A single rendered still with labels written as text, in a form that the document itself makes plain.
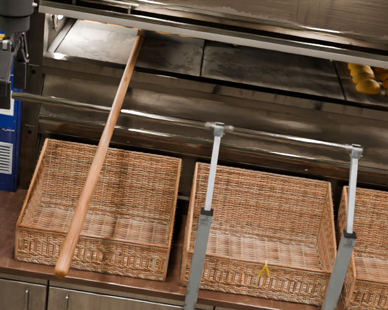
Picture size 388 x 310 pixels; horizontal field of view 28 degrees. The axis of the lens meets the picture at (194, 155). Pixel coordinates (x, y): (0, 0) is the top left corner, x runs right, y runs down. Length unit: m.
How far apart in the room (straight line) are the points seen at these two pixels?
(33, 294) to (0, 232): 0.29
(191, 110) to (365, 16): 0.75
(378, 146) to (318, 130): 0.25
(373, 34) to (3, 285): 1.63
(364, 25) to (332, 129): 0.44
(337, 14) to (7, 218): 1.48
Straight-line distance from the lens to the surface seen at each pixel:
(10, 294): 2.92
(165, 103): 3.05
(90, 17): 2.80
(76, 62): 3.02
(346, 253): 2.65
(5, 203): 3.21
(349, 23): 2.93
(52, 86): 3.10
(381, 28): 2.95
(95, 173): 2.17
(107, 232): 3.05
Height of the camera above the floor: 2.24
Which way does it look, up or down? 26 degrees down
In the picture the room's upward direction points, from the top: 10 degrees clockwise
